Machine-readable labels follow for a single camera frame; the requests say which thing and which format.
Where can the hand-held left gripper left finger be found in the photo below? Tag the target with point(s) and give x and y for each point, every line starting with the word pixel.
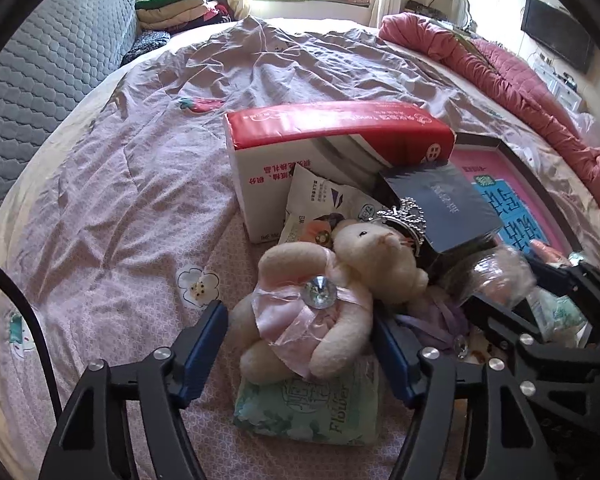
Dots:
pixel 200 345

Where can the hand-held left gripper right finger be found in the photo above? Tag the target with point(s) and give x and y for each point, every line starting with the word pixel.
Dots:
pixel 395 355

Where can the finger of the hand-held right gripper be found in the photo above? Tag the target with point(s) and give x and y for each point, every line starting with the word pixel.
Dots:
pixel 500 320
pixel 575 277

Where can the pink packet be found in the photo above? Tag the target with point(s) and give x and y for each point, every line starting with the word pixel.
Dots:
pixel 500 275

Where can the cream teddy bear pink dress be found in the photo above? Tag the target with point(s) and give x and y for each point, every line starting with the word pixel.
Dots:
pixel 350 270

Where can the dark-framed pink tray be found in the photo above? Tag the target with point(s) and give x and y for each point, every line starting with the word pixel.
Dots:
pixel 520 195

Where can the green floral tissue packet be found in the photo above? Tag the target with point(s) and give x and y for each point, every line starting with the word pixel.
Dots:
pixel 305 410

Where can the white snack packet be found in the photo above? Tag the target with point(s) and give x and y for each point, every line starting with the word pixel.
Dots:
pixel 320 200

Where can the mint green plastic-wrapped pack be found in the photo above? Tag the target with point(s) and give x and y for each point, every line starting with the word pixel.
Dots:
pixel 555 315

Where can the dark blue box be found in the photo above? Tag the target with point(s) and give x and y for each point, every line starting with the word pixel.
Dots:
pixel 440 200

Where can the pale pink printed bed sheet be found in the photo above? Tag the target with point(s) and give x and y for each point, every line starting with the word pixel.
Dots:
pixel 155 160

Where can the white cabinet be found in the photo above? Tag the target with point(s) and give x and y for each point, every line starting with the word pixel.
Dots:
pixel 560 80

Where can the pink ruched comforter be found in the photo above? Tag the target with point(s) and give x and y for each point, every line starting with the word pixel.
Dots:
pixel 480 65

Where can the red and white carton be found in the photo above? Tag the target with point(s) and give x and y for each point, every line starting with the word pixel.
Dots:
pixel 330 130

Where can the cream bed blanket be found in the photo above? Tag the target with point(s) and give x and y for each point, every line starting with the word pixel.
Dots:
pixel 35 165

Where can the black television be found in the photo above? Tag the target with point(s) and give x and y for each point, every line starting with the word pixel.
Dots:
pixel 555 32

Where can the dark patterned cloth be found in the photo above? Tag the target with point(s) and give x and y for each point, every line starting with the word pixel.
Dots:
pixel 145 42

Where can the grey quilted headboard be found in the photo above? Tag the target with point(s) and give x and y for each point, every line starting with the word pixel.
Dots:
pixel 45 70

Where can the stack of folded clothes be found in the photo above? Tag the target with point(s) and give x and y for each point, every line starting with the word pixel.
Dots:
pixel 180 7

